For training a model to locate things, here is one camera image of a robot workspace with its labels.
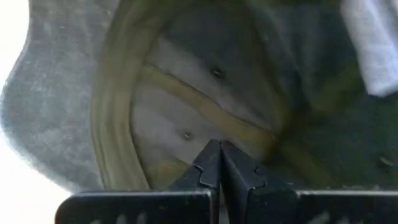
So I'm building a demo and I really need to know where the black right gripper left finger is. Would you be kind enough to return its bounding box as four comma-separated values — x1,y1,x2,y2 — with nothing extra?
167,139,222,224

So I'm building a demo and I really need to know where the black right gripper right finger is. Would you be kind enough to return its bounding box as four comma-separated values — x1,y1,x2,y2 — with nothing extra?
220,139,300,224

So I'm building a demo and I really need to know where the olive green baseball cap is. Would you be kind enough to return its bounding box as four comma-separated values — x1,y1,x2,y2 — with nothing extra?
0,0,398,194

